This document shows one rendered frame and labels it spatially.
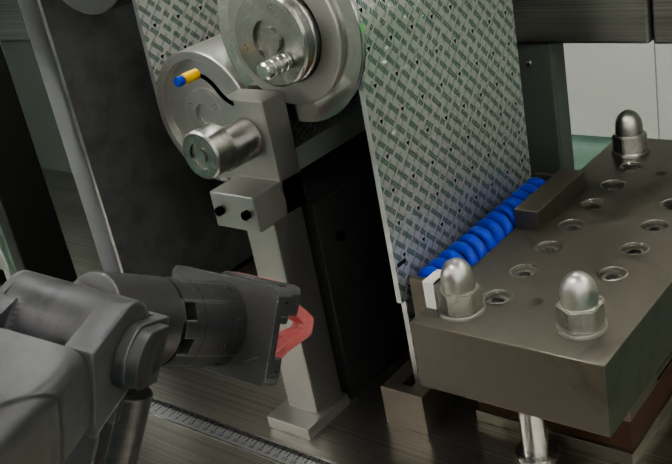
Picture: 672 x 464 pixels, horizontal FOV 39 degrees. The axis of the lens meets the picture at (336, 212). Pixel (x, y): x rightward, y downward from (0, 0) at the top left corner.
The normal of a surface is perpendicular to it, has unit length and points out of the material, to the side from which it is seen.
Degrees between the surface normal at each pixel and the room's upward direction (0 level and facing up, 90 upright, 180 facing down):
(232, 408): 0
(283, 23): 90
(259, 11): 90
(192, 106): 90
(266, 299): 59
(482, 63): 90
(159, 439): 0
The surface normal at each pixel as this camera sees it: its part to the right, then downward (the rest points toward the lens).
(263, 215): 0.77, 0.11
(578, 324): -0.14, 0.42
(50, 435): 0.87, 0.31
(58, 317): -0.03, -0.47
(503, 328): -0.19, -0.90
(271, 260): -0.61, 0.42
